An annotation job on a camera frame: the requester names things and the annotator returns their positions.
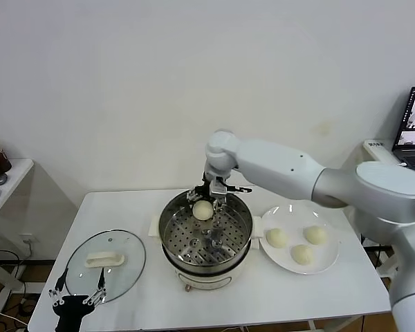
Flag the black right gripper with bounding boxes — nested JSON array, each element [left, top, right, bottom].
[[185, 172, 226, 222]]

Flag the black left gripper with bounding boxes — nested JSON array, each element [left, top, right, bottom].
[[47, 266, 108, 332]]

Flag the white steamed baozi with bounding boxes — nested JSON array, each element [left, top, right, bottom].
[[290, 244, 314, 266], [304, 225, 329, 246], [265, 228, 288, 248], [192, 200, 214, 221]]

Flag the glass lid with white handle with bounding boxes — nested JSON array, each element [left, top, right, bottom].
[[64, 228, 147, 305]]

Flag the stainless steel steamer basket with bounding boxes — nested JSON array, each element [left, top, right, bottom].
[[158, 187, 254, 269]]

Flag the steel steamer pot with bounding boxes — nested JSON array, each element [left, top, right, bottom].
[[147, 214, 264, 294]]

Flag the white round plate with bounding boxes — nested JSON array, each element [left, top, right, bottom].
[[260, 205, 340, 276]]

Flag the white desk with cup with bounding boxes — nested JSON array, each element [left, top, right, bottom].
[[0, 158, 36, 314]]

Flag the white desk with laptop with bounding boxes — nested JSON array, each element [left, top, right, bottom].
[[362, 139, 402, 277]]

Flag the open grey laptop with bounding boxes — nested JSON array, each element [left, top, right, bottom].
[[393, 86, 415, 167]]

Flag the black floor cables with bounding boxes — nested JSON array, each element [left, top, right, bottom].
[[0, 249, 42, 332]]

